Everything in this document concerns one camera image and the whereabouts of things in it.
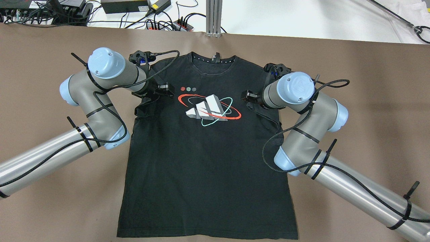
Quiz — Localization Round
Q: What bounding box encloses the black power adapter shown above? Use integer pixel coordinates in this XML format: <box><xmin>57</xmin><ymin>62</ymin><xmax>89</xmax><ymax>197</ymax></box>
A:
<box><xmin>100</xmin><ymin>0</ymin><xmax>149</xmax><ymax>14</ymax></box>

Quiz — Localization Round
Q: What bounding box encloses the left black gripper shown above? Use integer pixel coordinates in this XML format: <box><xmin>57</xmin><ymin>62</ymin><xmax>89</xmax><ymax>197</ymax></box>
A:
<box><xmin>129</xmin><ymin>50</ymin><xmax>175</xmax><ymax>99</ymax></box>

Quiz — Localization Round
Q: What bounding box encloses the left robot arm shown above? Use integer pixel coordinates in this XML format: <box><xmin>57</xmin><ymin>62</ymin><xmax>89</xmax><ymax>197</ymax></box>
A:
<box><xmin>1</xmin><ymin>47</ymin><xmax>178</xmax><ymax>200</ymax></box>

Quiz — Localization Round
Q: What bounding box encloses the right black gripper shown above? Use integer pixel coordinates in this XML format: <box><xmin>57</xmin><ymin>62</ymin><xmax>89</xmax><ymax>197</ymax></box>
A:
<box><xmin>241</xmin><ymin>63</ymin><xmax>292</xmax><ymax>109</ymax></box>

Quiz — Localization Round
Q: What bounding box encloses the aluminium frame cage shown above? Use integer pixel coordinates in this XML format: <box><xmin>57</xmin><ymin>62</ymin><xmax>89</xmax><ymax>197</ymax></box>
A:
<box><xmin>206</xmin><ymin>0</ymin><xmax>223</xmax><ymax>37</ymax></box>

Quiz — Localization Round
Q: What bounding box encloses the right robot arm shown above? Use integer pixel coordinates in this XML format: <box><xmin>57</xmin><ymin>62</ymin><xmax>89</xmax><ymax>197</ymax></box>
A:
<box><xmin>242</xmin><ymin>63</ymin><xmax>430</xmax><ymax>242</ymax></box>

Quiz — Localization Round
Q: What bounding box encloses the black graphic t-shirt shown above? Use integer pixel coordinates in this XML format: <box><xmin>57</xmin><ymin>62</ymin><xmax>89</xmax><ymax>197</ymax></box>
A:
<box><xmin>117</xmin><ymin>52</ymin><xmax>298</xmax><ymax>239</ymax></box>

